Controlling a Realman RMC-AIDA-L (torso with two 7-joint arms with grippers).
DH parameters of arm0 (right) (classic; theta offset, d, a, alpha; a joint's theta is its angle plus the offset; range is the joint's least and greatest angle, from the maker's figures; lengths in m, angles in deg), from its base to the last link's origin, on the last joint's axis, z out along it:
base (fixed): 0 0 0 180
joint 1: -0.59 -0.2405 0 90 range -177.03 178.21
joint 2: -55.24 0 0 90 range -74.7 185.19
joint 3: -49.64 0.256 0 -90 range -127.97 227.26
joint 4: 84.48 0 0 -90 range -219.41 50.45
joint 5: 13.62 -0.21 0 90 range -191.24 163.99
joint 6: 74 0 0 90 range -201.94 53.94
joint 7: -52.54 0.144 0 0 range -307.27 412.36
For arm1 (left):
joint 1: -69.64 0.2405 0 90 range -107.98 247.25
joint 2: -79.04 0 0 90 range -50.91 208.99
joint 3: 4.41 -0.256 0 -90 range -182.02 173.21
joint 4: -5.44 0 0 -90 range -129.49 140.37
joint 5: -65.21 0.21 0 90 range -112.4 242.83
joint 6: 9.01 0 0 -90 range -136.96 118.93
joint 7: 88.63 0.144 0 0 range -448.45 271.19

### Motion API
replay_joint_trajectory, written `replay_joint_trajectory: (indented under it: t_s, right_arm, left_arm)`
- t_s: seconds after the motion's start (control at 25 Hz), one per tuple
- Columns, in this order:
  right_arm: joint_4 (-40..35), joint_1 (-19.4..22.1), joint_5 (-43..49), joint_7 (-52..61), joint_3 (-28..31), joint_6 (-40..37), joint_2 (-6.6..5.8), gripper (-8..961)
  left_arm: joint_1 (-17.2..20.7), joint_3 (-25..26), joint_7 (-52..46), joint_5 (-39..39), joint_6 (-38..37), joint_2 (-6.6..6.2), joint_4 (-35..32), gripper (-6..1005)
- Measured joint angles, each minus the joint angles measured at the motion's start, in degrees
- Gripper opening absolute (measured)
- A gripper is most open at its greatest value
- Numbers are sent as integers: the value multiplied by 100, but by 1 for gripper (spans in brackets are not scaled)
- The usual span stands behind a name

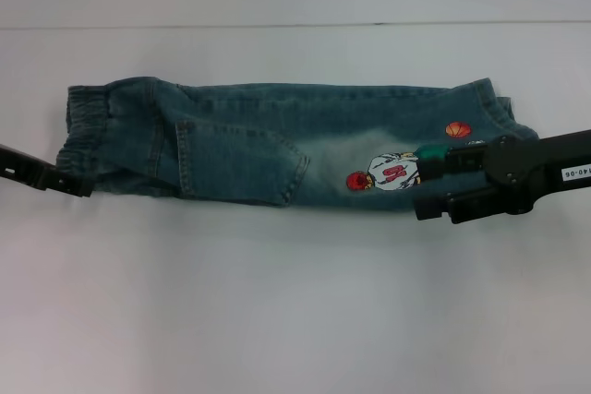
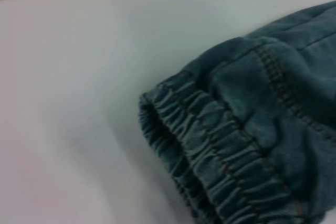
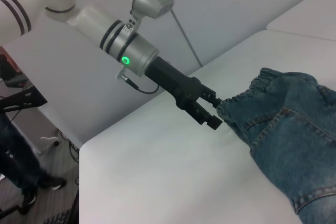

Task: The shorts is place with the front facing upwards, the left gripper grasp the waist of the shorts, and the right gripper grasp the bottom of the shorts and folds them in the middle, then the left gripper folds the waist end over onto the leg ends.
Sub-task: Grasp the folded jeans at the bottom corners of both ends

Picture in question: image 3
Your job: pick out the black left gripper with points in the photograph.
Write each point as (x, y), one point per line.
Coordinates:
(176, 82)

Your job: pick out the blue denim shorts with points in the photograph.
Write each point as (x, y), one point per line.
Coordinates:
(288, 129)

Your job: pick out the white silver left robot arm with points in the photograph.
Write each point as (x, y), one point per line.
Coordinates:
(86, 22)

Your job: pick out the white chair base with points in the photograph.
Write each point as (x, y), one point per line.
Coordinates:
(48, 142)

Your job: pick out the person in dark jeans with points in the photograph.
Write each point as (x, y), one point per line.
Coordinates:
(15, 161)

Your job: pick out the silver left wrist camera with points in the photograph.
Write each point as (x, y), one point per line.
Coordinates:
(152, 1)

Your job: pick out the black desk frame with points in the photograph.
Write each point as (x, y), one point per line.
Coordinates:
(23, 98)

